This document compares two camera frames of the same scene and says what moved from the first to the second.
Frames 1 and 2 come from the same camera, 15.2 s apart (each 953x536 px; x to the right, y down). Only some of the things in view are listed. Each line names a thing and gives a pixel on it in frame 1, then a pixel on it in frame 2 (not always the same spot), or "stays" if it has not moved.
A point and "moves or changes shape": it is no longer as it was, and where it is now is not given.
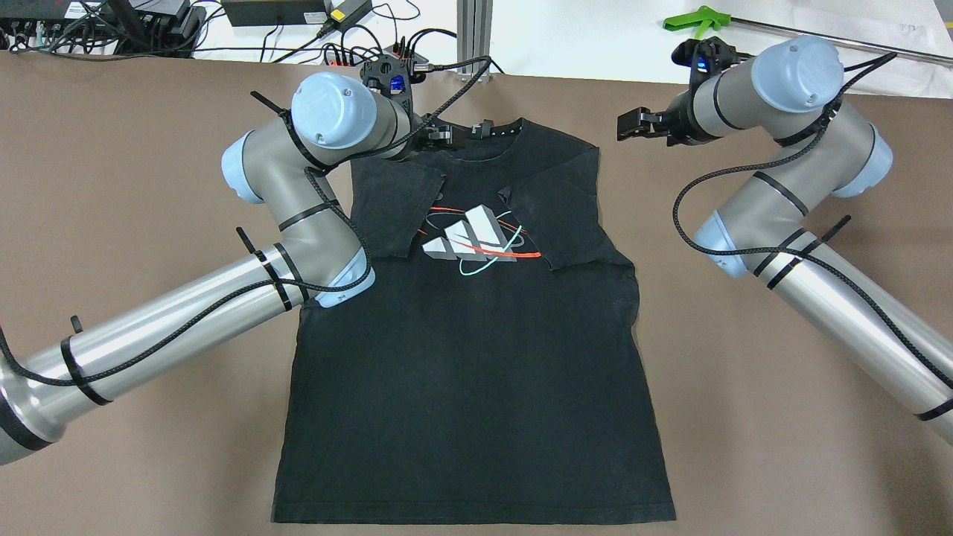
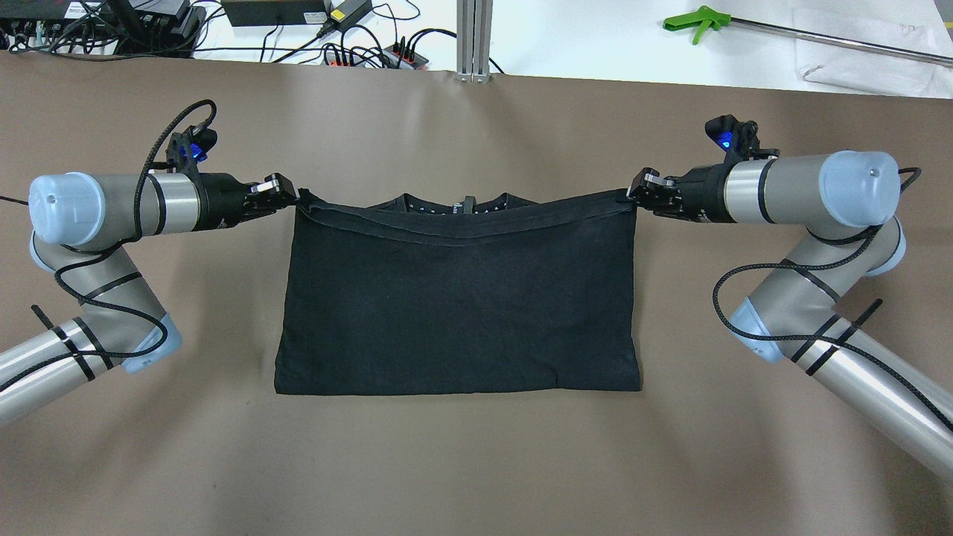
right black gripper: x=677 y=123 → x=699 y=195
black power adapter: x=348 y=12 stays
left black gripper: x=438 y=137 → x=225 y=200
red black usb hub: x=336 y=59 stays
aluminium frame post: x=473 y=32 stays
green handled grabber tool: x=706 y=15 stays
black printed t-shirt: x=490 y=371 moves or changes shape
